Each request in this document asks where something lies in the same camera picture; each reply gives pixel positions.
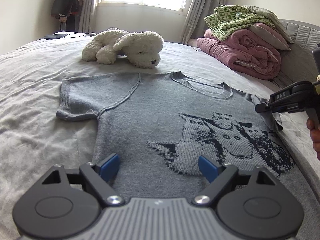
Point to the grey knitted cat sweater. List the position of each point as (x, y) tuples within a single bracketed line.
[(159, 125)]

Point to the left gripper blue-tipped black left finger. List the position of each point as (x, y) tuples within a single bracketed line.
[(86, 185)]

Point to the dark tablet on bed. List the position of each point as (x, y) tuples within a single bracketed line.
[(54, 36)]

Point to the grey bed sheet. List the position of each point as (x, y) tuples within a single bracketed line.
[(34, 138)]

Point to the pink rolled quilt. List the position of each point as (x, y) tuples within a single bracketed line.
[(243, 51)]

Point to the person's right hand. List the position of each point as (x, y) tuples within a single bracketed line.
[(315, 136)]

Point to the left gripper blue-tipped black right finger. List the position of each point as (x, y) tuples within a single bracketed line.
[(224, 178)]

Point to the grey patterned curtain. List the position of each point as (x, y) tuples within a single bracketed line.
[(195, 25), (88, 16)]

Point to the green patterned blanket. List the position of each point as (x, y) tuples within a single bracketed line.
[(228, 19)]

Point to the grey patterned left curtain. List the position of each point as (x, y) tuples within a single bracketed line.
[(88, 16)]

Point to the grey patterned right curtain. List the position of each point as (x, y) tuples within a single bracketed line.
[(195, 25)]

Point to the white plush dog toy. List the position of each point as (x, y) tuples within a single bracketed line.
[(140, 48)]

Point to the beige pink pillow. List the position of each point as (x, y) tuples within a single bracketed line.
[(276, 36)]

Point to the dark hanging clothes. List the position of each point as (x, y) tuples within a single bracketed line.
[(68, 13)]

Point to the grey padded headboard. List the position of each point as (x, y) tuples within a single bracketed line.
[(298, 64)]

